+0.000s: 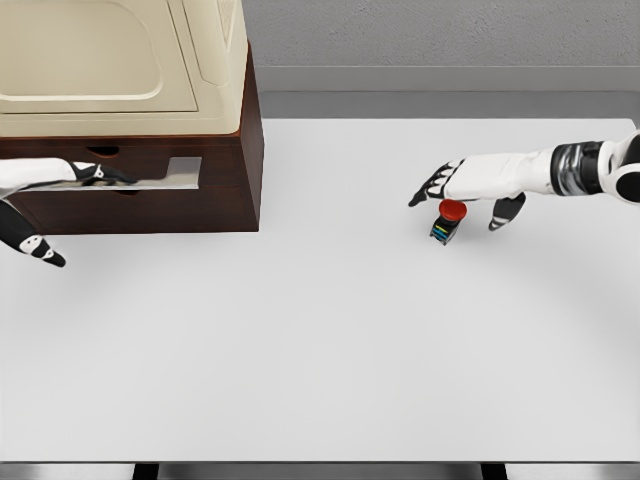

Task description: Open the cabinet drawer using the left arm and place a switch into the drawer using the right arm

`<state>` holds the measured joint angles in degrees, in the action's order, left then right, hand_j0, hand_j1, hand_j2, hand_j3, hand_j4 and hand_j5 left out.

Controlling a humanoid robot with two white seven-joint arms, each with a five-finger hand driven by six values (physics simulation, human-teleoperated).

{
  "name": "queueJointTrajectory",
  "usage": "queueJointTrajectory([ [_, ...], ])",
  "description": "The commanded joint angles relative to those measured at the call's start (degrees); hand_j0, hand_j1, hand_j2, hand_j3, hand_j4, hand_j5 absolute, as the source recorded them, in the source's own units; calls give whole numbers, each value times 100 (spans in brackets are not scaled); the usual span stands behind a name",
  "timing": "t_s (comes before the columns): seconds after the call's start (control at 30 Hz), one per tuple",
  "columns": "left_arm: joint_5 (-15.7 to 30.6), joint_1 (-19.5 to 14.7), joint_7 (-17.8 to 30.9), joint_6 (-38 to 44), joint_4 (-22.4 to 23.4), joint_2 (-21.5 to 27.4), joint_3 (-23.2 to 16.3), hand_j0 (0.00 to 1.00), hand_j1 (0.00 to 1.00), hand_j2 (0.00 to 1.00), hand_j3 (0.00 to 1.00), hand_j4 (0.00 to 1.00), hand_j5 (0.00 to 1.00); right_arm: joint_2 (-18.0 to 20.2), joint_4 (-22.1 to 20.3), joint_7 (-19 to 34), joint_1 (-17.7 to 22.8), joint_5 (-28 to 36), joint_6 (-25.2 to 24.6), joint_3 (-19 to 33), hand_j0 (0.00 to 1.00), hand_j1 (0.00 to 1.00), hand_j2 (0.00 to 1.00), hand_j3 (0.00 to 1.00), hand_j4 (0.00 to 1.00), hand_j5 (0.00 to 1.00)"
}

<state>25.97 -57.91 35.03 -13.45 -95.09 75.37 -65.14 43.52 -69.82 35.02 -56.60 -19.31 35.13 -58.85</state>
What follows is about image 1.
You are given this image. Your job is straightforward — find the brown drawer with silver lining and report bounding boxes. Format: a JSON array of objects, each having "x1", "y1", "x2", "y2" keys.
[{"x1": 0, "y1": 142, "x2": 242, "y2": 192}]

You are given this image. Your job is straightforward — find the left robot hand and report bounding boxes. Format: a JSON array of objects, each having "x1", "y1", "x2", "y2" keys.
[{"x1": 0, "y1": 157, "x2": 139, "y2": 269}]

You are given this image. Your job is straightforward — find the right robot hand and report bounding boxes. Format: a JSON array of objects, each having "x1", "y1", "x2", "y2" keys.
[{"x1": 408, "y1": 157, "x2": 532, "y2": 233}]

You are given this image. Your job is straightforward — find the plain brown drawer front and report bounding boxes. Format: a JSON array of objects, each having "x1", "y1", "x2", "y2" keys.
[{"x1": 8, "y1": 186, "x2": 250, "y2": 234}]

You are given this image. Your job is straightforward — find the brown wooden drawer cabinet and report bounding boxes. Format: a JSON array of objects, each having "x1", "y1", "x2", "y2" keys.
[{"x1": 0, "y1": 38, "x2": 265, "y2": 237}]

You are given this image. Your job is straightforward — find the red button emergency switch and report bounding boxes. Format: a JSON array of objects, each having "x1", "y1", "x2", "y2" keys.
[{"x1": 428, "y1": 198, "x2": 468, "y2": 248}]

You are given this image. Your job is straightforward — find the cream plastic appliance housing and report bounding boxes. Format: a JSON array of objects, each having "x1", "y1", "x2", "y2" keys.
[{"x1": 0, "y1": 0, "x2": 250, "y2": 138}]

